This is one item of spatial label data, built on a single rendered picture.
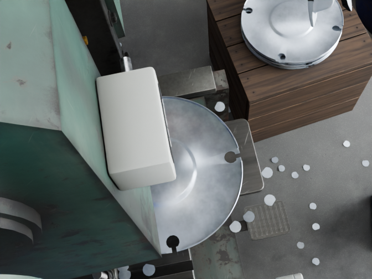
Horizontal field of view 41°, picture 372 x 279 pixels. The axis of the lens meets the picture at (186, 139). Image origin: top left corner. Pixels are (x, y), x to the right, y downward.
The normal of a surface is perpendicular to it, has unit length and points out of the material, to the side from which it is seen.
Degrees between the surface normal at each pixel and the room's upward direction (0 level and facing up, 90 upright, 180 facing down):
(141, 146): 0
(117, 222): 90
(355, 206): 0
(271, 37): 0
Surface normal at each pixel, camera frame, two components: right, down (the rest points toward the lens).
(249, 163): -0.07, -0.36
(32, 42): 0.65, -0.40
